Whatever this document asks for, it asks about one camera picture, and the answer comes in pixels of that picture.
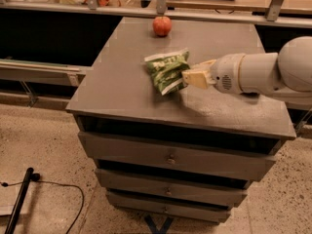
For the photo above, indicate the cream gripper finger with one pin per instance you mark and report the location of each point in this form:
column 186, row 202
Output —
column 198, row 78
column 205, row 65

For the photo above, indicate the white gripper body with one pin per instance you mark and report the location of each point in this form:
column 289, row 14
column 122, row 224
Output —
column 226, row 72

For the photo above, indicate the green jalapeno chip bag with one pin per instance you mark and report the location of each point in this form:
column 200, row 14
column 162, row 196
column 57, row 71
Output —
column 166, row 70

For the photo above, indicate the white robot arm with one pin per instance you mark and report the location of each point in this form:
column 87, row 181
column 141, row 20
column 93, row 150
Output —
column 285, row 75

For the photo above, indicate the red apple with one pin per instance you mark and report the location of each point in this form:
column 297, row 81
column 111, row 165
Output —
column 162, row 26

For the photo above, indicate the grey drawer cabinet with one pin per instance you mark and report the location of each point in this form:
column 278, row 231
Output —
column 117, row 98

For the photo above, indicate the top grey drawer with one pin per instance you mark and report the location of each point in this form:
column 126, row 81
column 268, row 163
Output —
column 237, row 165

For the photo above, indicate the grey drawer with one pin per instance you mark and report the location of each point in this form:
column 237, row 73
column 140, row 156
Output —
column 166, row 207
column 171, row 188
column 237, row 165

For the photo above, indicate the middle grey drawer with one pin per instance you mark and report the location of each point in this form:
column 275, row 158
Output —
column 171, row 188

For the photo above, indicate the bottom grey drawer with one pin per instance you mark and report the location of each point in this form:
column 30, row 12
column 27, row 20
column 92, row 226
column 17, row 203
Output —
column 166, row 207

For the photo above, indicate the wooden shelf board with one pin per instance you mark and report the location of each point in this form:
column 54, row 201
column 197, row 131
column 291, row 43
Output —
column 42, row 72

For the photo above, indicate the black pole on floor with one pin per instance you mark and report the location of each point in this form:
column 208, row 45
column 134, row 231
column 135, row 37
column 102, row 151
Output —
column 15, row 214

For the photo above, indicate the metal rail frame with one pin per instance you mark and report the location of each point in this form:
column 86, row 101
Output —
column 281, row 13

